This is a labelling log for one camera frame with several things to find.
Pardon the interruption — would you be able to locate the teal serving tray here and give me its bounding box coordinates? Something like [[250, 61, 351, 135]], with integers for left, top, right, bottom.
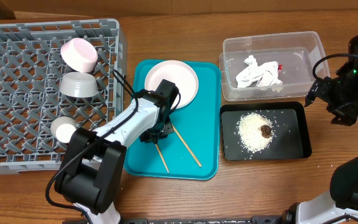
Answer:
[[124, 61, 221, 180]]

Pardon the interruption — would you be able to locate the white cup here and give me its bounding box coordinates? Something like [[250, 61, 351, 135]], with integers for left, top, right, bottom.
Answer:
[[50, 116, 76, 143]]

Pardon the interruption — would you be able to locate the black plastic tray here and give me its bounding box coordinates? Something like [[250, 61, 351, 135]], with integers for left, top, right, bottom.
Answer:
[[220, 101, 312, 161]]

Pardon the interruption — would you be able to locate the grey bowl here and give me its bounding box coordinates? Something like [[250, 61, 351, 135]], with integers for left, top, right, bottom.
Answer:
[[59, 72, 98, 98]]

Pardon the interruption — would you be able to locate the white napkin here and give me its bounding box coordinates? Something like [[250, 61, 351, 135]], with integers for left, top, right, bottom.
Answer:
[[236, 55, 283, 88]]

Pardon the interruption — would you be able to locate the white rice pile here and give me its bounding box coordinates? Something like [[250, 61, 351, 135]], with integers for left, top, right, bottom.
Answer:
[[236, 112, 276, 154]]

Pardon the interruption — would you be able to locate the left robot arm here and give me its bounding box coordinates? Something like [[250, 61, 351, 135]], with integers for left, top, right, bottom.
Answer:
[[45, 80, 179, 223]]

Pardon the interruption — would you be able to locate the brown food scrap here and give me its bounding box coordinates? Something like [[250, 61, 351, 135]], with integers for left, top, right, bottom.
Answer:
[[260, 124, 273, 138]]

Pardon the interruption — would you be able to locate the clear plastic bin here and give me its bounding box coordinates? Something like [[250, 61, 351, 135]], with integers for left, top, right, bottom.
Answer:
[[219, 31, 326, 101]]

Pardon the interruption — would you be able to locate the large white plate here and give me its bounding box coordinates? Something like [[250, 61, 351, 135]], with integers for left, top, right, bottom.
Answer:
[[144, 60, 199, 109]]

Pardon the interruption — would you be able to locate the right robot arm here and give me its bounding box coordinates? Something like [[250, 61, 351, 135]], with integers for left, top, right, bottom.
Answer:
[[276, 35, 358, 223]]

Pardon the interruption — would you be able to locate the wooden chopstick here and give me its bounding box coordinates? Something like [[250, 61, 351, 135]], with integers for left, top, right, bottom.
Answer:
[[155, 144, 169, 173], [172, 124, 202, 167]]

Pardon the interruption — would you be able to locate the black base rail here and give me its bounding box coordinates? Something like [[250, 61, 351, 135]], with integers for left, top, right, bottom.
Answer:
[[119, 215, 282, 224]]

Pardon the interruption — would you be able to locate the grey plastic dish rack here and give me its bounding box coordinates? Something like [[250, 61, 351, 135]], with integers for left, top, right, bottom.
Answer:
[[0, 19, 127, 174]]

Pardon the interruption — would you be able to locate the pink bowl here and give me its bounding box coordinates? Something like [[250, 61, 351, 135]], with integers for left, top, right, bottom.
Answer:
[[60, 38, 98, 73]]

